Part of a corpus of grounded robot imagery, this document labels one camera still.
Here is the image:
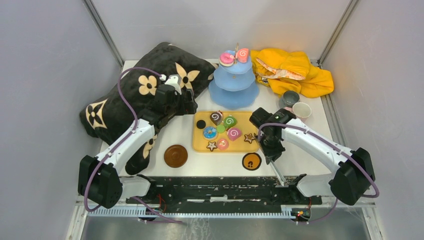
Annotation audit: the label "black sandwich cookie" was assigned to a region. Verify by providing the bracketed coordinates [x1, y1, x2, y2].
[196, 120, 207, 130]

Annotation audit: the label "star cookie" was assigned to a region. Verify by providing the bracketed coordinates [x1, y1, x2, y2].
[206, 141, 218, 152]
[244, 133, 257, 144]

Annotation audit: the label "chocolate swirl roll cake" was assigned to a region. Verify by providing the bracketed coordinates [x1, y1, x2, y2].
[209, 110, 224, 126]

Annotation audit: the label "metal serving tongs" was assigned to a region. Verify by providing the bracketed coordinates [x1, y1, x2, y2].
[252, 132, 286, 187]

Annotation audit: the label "pink frosted donut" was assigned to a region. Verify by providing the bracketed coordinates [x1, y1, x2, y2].
[218, 52, 235, 67]

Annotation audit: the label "salmon swirl cake slice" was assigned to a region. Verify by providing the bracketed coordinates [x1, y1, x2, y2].
[235, 48, 250, 64]

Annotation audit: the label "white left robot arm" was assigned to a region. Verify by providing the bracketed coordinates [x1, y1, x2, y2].
[78, 83, 198, 212]

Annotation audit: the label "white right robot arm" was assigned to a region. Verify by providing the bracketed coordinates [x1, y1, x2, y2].
[249, 107, 380, 206]

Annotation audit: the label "yellow black round coaster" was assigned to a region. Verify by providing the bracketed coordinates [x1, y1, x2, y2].
[241, 152, 262, 171]

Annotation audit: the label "blue frosted donut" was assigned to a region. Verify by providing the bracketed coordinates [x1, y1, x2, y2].
[202, 126, 218, 141]

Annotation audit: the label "yellow serving tray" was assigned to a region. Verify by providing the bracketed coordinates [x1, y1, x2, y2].
[192, 111, 259, 153]

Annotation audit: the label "green macaron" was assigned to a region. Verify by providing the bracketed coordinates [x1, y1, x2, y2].
[216, 124, 226, 134]

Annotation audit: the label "pink swirl roll cake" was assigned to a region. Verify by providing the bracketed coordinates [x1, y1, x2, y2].
[227, 127, 242, 141]

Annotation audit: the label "green swirl roll cake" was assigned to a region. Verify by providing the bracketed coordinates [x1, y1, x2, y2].
[223, 115, 237, 129]

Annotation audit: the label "pink mug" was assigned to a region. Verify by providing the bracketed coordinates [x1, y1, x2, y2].
[284, 102, 312, 122]

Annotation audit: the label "blue three-tier cake stand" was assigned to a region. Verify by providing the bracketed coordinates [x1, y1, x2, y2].
[208, 43, 259, 110]

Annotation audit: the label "pink round candy cake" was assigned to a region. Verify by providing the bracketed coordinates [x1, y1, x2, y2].
[217, 138, 230, 151]

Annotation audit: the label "grey mug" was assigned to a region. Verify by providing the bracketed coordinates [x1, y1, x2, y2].
[278, 90, 300, 109]

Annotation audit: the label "brown round coaster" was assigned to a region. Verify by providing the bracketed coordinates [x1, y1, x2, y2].
[163, 144, 188, 168]

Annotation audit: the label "black floral plush pillow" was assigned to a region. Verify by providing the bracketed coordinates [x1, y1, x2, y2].
[79, 42, 218, 175]

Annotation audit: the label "yellow garment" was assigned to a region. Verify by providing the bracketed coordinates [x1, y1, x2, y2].
[250, 48, 335, 98]

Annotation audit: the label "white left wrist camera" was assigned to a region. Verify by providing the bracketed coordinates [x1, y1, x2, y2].
[165, 74, 182, 95]

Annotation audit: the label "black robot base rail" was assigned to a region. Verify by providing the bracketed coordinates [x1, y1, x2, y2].
[140, 176, 323, 214]

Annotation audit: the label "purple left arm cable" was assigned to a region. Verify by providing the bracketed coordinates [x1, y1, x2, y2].
[82, 66, 167, 213]

